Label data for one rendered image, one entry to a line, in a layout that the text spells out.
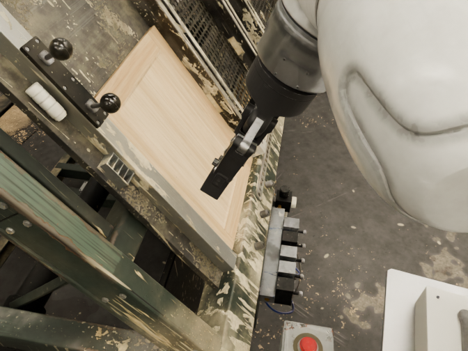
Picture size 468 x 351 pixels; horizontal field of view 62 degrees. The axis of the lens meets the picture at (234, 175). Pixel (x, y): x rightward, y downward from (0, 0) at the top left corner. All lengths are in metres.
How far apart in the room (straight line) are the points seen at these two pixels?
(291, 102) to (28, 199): 0.47
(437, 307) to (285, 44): 0.99
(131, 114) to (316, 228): 1.63
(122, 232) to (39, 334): 0.45
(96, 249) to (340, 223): 1.88
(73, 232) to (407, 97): 0.64
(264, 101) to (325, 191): 2.24
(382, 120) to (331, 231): 2.23
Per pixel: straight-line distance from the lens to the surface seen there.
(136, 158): 0.92
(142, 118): 1.02
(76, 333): 1.23
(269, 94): 0.40
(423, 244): 2.53
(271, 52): 0.38
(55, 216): 0.73
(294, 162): 2.80
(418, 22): 0.20
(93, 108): 0.85
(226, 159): 0.45
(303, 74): 0.37
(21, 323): 1.30
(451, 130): 0.18
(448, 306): 1.26
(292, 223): 1.41
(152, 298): 0.84
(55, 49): 0.74
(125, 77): 1.04
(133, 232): 0.95
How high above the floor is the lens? 1.84
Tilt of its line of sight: 44 degrees down
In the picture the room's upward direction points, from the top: straight up
